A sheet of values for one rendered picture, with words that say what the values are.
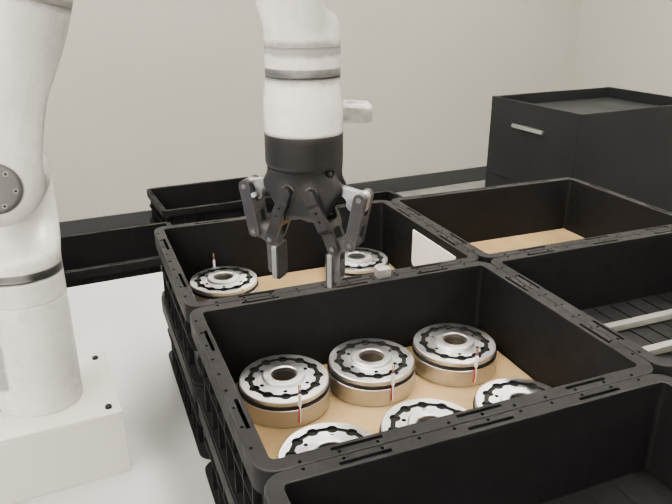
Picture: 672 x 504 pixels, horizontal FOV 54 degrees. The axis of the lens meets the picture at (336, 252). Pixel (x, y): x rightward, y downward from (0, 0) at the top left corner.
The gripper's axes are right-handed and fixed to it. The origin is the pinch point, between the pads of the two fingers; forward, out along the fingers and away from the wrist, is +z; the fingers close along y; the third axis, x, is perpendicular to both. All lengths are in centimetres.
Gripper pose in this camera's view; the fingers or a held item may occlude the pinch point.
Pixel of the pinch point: (305, 267)
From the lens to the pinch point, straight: 67.7
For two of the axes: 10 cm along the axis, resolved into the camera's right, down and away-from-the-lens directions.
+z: 0.0, 9.3, 3.7
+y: 9.2, 1.5, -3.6
